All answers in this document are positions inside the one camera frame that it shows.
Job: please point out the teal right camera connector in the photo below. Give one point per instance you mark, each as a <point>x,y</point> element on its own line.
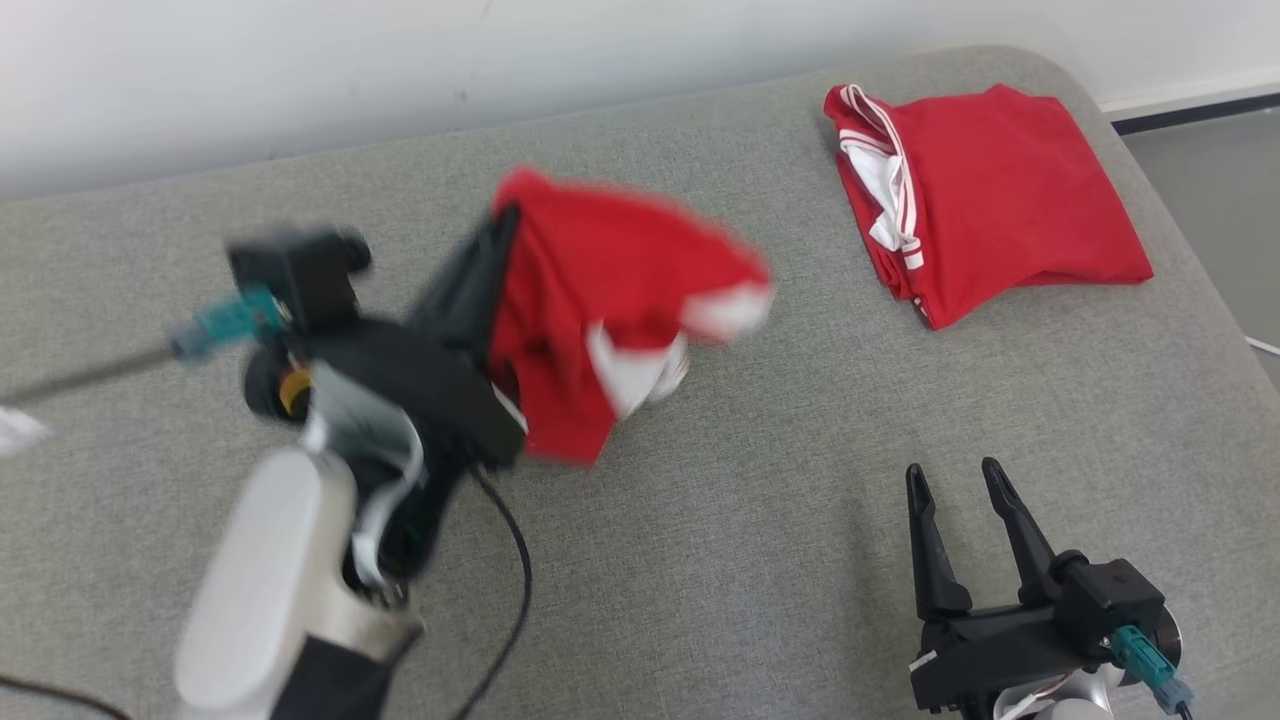
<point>1145,660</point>

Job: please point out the teal left camera connector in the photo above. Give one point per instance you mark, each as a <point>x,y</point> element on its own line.
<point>235,320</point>

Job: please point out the red and white basketball jersey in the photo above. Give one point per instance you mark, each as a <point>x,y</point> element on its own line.
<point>1000,200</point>

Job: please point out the white baseboard strip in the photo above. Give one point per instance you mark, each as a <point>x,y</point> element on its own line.
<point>1200,95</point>

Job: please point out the teal camera connector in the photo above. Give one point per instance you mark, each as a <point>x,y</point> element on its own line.
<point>235,320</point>
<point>1145,660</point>

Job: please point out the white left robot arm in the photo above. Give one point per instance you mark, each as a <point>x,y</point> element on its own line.
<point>265,560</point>

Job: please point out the red shorts with white stripe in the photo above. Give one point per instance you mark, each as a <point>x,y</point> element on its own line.
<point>580,270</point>

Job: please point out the grey fabric sofa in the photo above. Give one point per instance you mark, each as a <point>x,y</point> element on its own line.
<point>750,500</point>

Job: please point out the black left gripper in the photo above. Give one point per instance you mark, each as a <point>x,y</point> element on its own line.
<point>430,390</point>

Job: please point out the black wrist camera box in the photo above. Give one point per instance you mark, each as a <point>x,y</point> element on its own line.
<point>1110,600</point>
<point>300,275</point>

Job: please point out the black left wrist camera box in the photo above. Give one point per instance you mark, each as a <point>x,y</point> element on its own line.
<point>300,275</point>

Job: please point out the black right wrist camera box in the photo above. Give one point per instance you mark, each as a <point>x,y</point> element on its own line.
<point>1110,600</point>

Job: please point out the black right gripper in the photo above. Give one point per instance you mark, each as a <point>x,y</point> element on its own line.
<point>990,650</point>

